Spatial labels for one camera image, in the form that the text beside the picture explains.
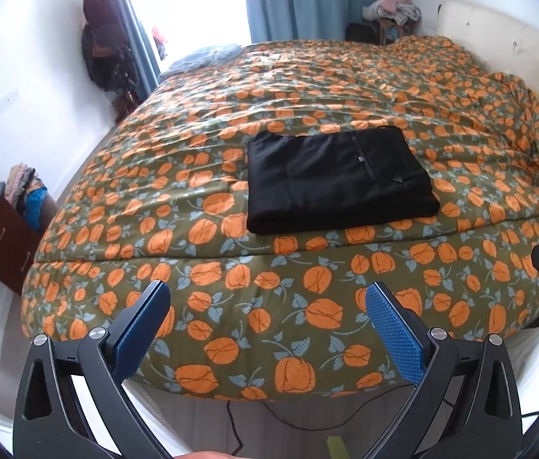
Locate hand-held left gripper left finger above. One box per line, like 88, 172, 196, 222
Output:
11, 280, 172, 459

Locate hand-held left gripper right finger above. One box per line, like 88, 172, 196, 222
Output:
365, 281, 524, 459

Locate black pants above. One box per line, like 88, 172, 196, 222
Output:
247, 125, 441, 236

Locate brown wooden nightstand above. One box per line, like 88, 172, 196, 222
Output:
0, 191, 57, 296

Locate stack of folded clothes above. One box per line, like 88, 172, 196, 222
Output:
4, 165, 49, 229

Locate cream padded headboard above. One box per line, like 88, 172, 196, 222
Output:
436, 0, 539, 127

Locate orange floral green duvet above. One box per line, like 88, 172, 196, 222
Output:
20, 36, 539, 402

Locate blue striped pillow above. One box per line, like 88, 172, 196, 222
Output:
159, 44, 242, 77

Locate pile of pastel clothes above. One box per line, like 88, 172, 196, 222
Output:
362, 0, 420, 26

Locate dark hanging coats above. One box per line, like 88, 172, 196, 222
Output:
80, 0, 133, 93

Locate black cable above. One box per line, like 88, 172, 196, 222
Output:
224, 394, 385, 457

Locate white wall strip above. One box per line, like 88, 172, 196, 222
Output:
0, 88, 21, 120

